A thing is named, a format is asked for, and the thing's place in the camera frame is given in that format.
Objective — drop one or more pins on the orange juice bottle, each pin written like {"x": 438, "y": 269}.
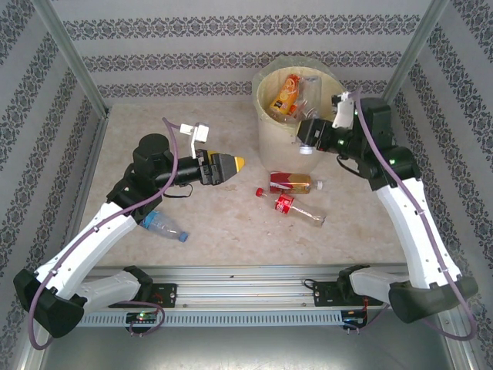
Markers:
{"x": 287, "y": 94}

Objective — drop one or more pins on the red yellow tea bottle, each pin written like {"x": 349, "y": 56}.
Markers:
{"x": 292, "y": 183}

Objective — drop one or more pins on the blue label blue cap bottle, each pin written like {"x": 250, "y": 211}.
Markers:
{"x": 161, "y": 225}

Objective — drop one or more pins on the red label cola bottle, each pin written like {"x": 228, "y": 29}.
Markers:
{"x": 285, "y": 203}

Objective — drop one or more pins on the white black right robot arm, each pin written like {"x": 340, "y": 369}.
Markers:
{"x": 420, "y": 239}

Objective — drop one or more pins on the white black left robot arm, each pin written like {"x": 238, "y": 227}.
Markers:
{"x": 77, "y": 250}

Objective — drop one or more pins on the cream ribbed waste bin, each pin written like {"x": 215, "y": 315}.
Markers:
{"x": 285, "y": 150}

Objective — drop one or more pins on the small green circuit board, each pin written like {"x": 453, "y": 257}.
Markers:
{"x": 352, "y": 318}
{"x": 142, "y": 317}

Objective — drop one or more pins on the aluminium table edge rail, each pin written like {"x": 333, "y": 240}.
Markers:
{"x": 92, "y": 162}

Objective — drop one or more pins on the aluminium frame post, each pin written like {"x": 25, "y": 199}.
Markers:
{"x": 412, "y": 58}
{"x": 72, "y": 58}

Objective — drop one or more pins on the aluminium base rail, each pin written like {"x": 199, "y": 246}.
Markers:
{"x": 239, "y": 289}

